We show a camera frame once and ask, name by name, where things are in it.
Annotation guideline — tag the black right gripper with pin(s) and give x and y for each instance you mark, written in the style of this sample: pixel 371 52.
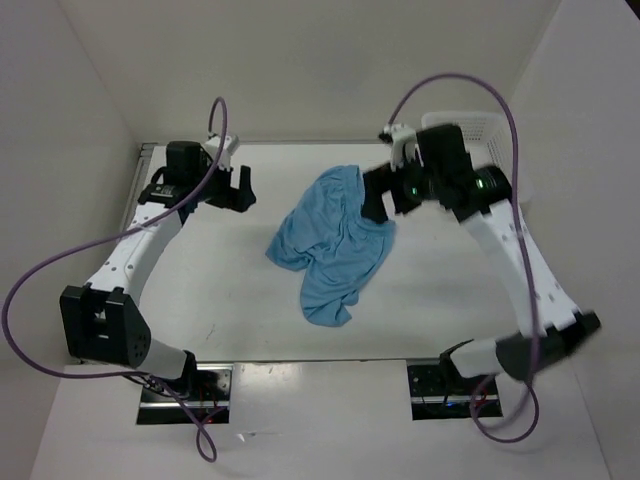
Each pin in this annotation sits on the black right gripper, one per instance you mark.
pixel 383 178

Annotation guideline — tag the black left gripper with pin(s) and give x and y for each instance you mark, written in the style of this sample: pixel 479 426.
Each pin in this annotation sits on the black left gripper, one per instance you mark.
pixel 238 199

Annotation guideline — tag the light blue mesh shorts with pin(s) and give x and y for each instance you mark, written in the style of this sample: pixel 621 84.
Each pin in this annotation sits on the light blue mesh shorts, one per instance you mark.
pixel 339 250

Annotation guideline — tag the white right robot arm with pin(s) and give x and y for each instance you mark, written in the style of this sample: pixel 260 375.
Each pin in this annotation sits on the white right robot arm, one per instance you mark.
pixel 551 325

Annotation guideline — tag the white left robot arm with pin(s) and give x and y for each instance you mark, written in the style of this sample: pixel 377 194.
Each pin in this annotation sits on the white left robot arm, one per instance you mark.
pixel 102 321

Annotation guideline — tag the white perforated plastic basket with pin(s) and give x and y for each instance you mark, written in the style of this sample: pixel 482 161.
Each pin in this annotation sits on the white perforated plastic basket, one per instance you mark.
pixel 472 152

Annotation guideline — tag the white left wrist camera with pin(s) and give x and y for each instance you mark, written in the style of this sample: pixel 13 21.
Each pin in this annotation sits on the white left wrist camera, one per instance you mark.
pixel 222 148

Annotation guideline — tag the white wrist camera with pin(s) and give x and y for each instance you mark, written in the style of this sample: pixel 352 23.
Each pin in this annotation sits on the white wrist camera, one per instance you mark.
pixel 222 148
pixel 402 140

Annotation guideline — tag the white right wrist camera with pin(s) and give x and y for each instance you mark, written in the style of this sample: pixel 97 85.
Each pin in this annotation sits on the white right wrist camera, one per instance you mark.
pixel 402 140

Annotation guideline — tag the aluminium table edge rail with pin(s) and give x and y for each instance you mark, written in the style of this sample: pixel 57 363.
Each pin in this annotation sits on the aluminium table edge rail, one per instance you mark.
pixel 138 182

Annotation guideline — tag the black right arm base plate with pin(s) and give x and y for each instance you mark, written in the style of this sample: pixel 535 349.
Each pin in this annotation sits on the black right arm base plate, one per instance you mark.
pixel 433 397

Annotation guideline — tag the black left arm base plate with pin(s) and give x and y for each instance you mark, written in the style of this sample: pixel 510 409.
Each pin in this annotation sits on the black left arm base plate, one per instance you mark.
pixel 208 400

